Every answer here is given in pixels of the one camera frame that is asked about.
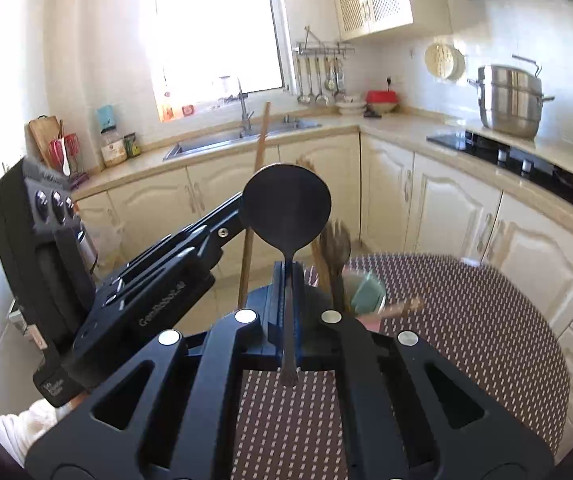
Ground hanging utensil rack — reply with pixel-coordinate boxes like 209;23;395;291
292;25;355;107

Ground pink utensil cup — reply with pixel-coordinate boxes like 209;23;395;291
342;268;387;333

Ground small spice jar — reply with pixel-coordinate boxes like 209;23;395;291
123;132;141;158

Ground cream round strainer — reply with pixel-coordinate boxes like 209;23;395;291
424;42;465;81

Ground window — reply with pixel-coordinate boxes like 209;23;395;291
152;0;290;122

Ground metal spoon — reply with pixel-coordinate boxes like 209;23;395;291
253;164;332;387

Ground red utensil holder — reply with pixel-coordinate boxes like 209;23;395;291
49;133;89;190

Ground brown polka dot tablecloth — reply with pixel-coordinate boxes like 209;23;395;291
228;252;572;480

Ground cream lower cabinets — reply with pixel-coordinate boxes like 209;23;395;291
75;126;573;448

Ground stacked white plates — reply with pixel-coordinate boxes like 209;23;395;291
337;101;367;116

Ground clear jar blue lid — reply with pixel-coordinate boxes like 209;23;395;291
96;105;127;167

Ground red container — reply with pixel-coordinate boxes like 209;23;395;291
366;90;399;115

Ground wooden cutting board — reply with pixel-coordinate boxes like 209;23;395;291
28;115;64;171

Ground steel kitchen sink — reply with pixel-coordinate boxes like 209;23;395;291
163;116;320;162

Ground person's left hand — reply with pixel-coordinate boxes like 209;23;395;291
0;391;89;467

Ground stainless steel steamer pot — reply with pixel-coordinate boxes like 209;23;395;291
468;54;555;140

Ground teal sheathed knife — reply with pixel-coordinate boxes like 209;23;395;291
351;272;387;315

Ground black gas stove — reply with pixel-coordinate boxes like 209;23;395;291
427;130;573;205

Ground chrome faucet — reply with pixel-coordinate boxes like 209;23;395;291
224;81;254;136

